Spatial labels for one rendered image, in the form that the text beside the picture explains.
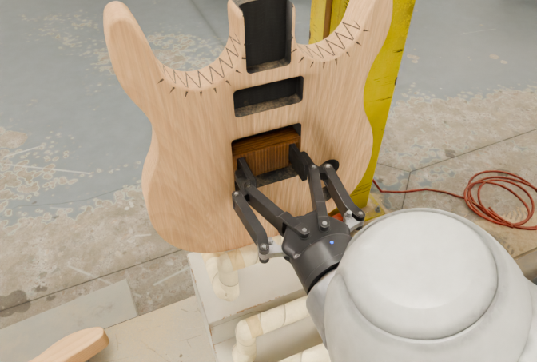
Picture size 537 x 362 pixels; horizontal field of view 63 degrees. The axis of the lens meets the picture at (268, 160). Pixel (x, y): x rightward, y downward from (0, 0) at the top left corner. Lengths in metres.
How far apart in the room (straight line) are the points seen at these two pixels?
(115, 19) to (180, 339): 0.68
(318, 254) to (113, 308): 0.68
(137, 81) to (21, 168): 2.47
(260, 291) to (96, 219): 1.75
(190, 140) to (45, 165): 2.36
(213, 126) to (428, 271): 0.37
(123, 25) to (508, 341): 0.39
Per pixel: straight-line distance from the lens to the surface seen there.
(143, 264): 2.22
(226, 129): 0.55
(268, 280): 0.80
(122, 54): 0.47
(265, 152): 0.59
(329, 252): 0.46
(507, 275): 0.23
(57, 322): 1.09
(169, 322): 0.98
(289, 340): 0.84
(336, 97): 0.59
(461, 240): 0.23
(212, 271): 0.78
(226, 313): 0.78
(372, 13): 0.56
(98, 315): 1.06
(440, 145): 2.89
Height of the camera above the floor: 1.79
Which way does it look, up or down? 44 degrees down
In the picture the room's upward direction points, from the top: straight up
